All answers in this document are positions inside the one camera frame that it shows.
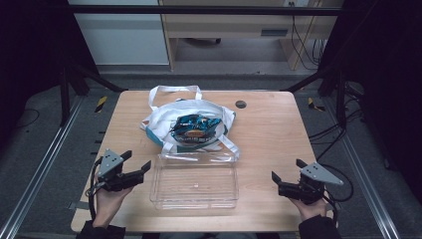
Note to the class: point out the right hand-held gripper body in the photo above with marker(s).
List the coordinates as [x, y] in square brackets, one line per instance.
[318, 174]

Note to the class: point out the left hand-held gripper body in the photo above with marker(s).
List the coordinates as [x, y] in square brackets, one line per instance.
[111, 162]

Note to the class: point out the white and teal tote bag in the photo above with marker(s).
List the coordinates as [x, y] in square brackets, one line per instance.
[164, 116]

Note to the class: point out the clear plastic container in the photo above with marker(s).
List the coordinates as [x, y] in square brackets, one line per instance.
[195, 186]

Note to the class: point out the blue snack packet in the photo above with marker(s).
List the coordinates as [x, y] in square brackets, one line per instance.
[195, 129]

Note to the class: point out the person's right hand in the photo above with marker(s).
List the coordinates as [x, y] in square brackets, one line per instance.
[312, 209]

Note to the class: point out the person's left hand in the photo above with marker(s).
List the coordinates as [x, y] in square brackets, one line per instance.
[107, 204]

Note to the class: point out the grey tape strip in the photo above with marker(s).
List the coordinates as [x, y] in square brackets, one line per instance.
[74, 205]

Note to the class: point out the yellow and black floor tape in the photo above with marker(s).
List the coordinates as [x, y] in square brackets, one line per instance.
[313, 104]
[101, 104]

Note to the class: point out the dark round table grommet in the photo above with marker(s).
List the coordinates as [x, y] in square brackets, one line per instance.
[240, 104]

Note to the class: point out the white cabinet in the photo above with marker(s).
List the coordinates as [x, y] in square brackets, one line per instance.
[122, 36]

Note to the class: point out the light wooden desk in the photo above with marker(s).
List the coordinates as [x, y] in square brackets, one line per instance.
[232, 25]

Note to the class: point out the metal floor rail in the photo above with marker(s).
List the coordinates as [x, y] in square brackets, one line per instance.
[361, 166]
[43, 159]

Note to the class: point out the black metal frame stand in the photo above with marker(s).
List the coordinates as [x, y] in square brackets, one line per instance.
[64, 96]
[340, 96]

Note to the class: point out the black horizontal frame bar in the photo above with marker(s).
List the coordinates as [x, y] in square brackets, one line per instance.
[199, 10]

